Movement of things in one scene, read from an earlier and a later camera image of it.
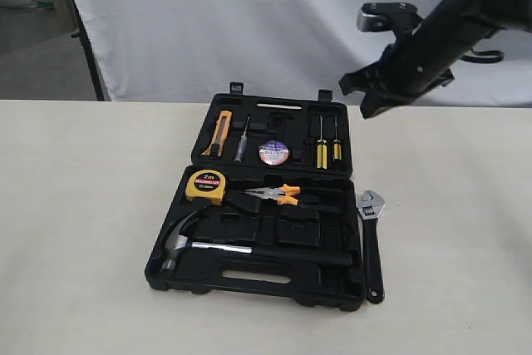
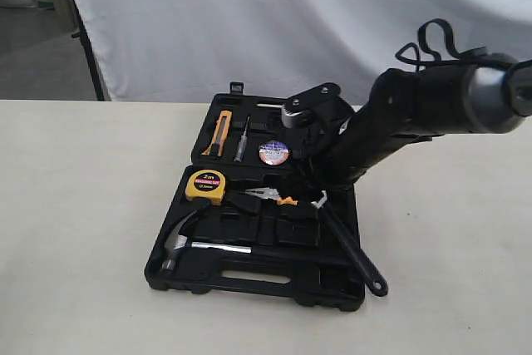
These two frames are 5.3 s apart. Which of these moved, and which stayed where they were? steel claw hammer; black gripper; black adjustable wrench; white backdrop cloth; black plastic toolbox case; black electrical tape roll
Moved: black adjustable wrench; black gripper
Stayed: black electrical tape roll; black plastic toolbox case; white backdrop cloth; steel claw hammer
